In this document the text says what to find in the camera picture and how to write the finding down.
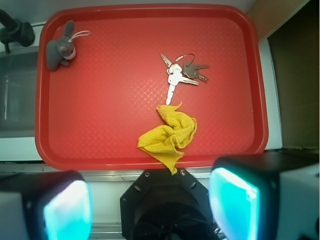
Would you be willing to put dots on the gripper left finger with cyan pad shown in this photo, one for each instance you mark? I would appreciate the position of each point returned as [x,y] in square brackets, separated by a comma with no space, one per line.
[45,206]

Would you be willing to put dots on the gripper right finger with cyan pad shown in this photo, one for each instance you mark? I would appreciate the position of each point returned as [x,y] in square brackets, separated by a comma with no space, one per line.
[274,195]

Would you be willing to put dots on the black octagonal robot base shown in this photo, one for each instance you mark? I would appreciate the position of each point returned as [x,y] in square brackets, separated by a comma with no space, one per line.
[162,206]

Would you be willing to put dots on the yellow crumpled cloth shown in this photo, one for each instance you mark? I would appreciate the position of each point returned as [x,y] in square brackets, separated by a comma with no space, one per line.
[164,142]

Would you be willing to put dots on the red plastic tray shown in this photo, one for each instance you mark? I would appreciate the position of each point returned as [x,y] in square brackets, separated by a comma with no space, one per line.
[90,114]

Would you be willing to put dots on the silver key bunch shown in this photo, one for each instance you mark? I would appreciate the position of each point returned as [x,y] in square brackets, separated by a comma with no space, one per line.
[187,73]

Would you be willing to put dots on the grey plush bunny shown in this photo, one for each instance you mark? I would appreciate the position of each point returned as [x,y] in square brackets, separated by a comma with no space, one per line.
[61,51]

